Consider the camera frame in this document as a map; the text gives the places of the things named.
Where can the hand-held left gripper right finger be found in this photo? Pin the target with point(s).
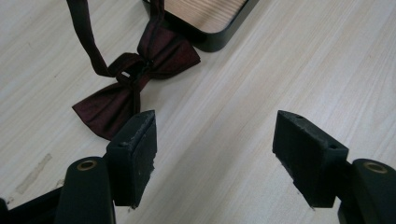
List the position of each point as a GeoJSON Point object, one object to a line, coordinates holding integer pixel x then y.
{"type": "Point", "coordinates": [311, 155]}

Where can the plain dark maroon bow tie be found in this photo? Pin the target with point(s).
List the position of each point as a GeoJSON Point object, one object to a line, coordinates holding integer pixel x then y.
{"type": "Point", "coordinates": [162, 53]}

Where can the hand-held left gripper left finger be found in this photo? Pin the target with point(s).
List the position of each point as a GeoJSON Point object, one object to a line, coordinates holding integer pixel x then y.
{"type": "Point", "coordinates": [134, 161]}

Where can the black hook rack wooden tray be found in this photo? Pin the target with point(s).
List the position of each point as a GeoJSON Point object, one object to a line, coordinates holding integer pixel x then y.
{"type": "Point", "coordinates": [211, 18]}

